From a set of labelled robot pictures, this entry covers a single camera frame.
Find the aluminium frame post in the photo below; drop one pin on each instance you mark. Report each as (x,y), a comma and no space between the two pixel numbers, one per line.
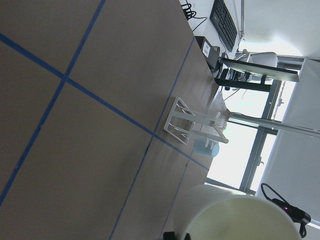
(274,124)

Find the light blue plastic cup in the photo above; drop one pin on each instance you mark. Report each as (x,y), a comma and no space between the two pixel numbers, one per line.
(206,147)

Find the white wire cup rack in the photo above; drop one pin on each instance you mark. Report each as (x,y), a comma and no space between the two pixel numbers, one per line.
(181,122)

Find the black keyboard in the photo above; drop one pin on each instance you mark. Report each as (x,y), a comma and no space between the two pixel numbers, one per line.
(224,24)

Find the cream white plastic cup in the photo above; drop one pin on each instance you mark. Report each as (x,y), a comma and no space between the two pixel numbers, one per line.
(207,212)

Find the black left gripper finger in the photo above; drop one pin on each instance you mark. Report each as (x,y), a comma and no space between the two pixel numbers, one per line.
(169,235)

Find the black webcam with cable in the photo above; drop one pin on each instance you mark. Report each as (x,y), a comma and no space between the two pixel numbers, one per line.
(297,215)

